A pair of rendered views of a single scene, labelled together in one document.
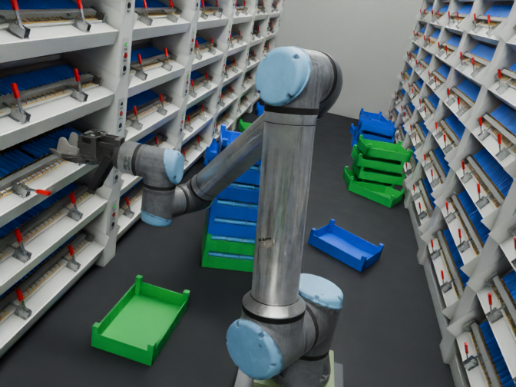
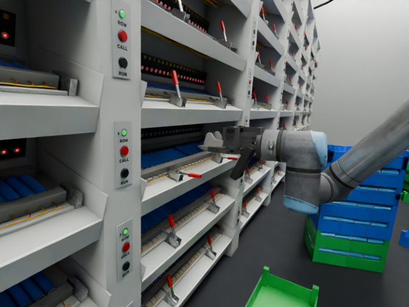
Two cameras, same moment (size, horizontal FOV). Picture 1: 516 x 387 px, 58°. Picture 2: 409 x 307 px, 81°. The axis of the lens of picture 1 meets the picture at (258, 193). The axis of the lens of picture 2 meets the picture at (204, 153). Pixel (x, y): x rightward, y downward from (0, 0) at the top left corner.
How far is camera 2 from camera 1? 0.70 m
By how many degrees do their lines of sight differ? 24
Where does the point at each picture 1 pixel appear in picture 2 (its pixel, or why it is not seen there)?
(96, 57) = (229, 84)
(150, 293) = (277, 285)
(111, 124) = not seen: hidden behind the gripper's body
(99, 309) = (234, 298)
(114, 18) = (243, 51)
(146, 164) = (292, 145)
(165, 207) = (314, 192)
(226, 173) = (387, 150)
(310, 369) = not seen: outside the picture
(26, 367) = not seen: outside the picture
